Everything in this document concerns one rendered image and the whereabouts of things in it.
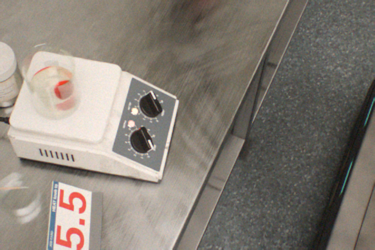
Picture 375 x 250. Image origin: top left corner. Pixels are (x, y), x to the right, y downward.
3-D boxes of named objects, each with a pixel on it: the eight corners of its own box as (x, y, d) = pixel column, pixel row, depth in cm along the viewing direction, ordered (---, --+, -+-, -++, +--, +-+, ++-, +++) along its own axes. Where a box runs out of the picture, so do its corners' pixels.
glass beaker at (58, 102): (21, 105, 84) (8, 66, 77) (57, 73, 87) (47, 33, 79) (61, 135, 82) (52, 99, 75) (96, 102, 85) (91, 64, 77)
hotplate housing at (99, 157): (178, 106, 95) (180, 75, 88) (160, 187, 88) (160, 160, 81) (29, 79, 96) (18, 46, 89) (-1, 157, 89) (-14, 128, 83)
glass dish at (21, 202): (7, 224, 85) (4, 218, 83) (-9, 190, 87) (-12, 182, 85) (48, 205, 86) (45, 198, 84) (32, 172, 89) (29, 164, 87)
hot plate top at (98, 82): (123, 68, 88) (123, 65, 87) (101, 145, 82) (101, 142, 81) (36, 53, 89) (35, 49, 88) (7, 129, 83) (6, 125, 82)
